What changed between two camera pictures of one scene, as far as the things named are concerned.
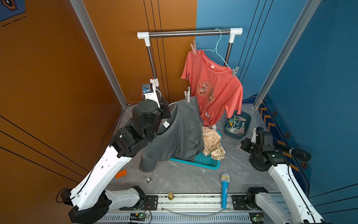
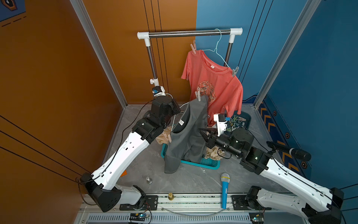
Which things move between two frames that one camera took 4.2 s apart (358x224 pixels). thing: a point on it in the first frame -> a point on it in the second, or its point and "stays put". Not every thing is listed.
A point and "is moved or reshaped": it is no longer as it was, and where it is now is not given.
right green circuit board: [257, 217] stays put
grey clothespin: [234, 71] stays put
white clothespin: [187, 94] -> [198, 94]
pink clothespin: [193, 47] stays put
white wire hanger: [161, 95] is moved or reshaped
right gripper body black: [248, 146] -> [216, 141]
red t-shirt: [216, 87] stays put
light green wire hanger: [216, 48] stays put
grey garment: [181, 136] is moved or reshaped
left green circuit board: [139, 216] stays put
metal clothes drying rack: [147, 35] stays put
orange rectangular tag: [121, 174] stays put
